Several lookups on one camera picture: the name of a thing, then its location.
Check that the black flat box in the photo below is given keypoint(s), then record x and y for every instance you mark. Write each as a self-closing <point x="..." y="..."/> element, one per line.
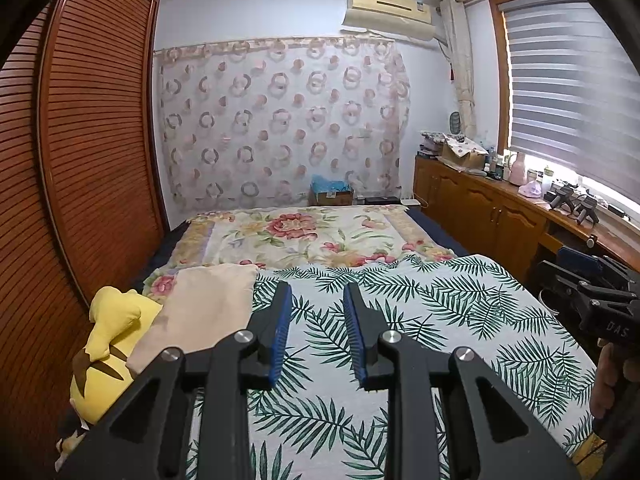
<point x="383" y="200"/>

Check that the small grey fan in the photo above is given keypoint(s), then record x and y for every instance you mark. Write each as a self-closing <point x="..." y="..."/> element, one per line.
<point x="456" y="123"/>

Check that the wooden louvered wardrobe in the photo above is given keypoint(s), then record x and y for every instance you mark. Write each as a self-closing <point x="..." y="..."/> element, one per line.
<point x="90" y="160"/>

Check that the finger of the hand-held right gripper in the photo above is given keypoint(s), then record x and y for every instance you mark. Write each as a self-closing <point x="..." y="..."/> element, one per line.
<point x="577" y="259"/>
<point x="557" y="280"/>

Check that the person's right forearm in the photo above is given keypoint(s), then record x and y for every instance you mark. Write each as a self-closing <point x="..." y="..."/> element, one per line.
<point x="622" y="445"/>

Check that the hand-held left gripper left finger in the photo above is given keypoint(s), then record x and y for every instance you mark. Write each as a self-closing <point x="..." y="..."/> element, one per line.
<point x="281" y="335"/>

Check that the pink cap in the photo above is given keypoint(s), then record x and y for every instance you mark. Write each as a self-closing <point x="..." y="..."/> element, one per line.
<point x="530" y="191"/>

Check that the yellow patterned bed sheet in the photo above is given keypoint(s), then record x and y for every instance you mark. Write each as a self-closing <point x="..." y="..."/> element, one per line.
<point x="590" y="452"/>

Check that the beige printed t-shirt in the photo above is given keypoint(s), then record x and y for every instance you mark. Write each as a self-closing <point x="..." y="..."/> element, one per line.
<point x="200" y="310"/>

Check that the open spotted cardboard box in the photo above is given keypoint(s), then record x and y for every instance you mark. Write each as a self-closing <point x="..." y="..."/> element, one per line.
<point x="465" y="155"/>

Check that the cream tied curtain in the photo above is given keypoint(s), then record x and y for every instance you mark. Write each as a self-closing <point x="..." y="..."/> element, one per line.
<point x="462" y="60"/>

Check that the grey zebra window blind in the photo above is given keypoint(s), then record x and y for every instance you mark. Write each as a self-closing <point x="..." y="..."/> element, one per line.
<point x="575" y="90"/>

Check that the wooden side cabinet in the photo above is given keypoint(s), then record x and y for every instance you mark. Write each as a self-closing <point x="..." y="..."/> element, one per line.
<point x="480" y="210"/>

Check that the stack of books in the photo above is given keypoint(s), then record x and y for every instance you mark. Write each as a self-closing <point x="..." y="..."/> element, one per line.
<point x="431" y="145"/>

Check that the yellow plush toy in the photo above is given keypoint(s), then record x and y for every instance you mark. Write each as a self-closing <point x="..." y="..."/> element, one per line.
<point x="115" y="320"/>

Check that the wooden window frame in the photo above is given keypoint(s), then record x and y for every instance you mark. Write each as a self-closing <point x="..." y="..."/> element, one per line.
<point x="499" y="75"/>

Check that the circle pattern sheer curtain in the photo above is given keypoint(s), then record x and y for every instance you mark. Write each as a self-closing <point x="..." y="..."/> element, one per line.
<point x="280" y="125"/>

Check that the pink jug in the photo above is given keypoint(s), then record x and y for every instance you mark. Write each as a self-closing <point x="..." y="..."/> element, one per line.
<point x="518" y="170"/>

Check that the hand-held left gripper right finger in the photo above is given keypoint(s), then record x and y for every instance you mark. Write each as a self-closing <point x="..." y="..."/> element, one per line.
<point x="356" y="340"/>

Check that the cardboard box with blue contents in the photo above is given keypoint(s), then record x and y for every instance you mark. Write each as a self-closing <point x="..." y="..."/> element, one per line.
<point x="331" y="191"/>

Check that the floral bed sheet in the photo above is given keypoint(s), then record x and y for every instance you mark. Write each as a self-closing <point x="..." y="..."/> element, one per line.
<point x="300" y="230"/>

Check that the white bottle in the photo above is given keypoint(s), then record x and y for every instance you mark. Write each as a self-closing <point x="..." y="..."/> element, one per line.
<point x="548" y="179"/>

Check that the person's right hand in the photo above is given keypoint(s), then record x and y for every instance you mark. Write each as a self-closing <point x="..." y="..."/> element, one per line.
<point x="606" y="380"/>

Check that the cream wall air conditioner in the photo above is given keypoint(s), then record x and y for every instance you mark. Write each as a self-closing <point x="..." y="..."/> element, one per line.
<point x="387" y="12"/>

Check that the bed with leaf-print sheet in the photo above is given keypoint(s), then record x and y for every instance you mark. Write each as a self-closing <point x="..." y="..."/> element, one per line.
<point x="450" y="310"/>

